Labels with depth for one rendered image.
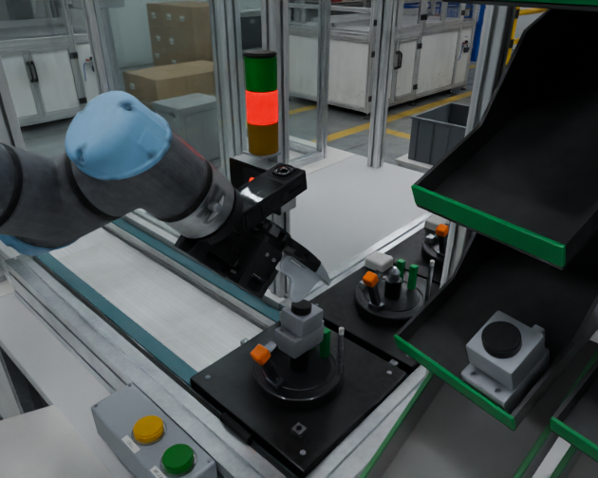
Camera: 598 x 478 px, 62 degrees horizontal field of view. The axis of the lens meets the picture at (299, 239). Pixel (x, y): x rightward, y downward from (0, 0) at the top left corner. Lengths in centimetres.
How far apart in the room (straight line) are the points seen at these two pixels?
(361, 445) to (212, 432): 21
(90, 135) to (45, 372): 71
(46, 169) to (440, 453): 50
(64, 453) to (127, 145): 61
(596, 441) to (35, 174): 50
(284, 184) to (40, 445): 60
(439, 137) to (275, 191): 213
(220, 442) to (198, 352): 24
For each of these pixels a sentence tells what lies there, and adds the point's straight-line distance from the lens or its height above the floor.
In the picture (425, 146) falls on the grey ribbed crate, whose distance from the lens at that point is 270.
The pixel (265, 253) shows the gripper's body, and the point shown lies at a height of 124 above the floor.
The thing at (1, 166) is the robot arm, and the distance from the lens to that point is 45.
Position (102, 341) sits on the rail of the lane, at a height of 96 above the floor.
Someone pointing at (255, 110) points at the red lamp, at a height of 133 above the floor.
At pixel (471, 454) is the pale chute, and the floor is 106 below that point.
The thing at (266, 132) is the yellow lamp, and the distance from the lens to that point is 80.
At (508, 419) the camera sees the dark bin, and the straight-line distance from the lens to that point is 46.
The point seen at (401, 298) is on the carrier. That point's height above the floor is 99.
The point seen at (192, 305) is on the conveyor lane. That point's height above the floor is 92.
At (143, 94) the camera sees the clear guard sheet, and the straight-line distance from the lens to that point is 117.
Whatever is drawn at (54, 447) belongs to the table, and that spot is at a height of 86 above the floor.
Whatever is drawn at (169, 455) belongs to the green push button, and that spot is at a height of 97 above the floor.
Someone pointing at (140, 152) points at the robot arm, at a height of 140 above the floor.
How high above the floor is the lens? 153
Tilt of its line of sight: 29 degrees down
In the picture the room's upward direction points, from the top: straight up
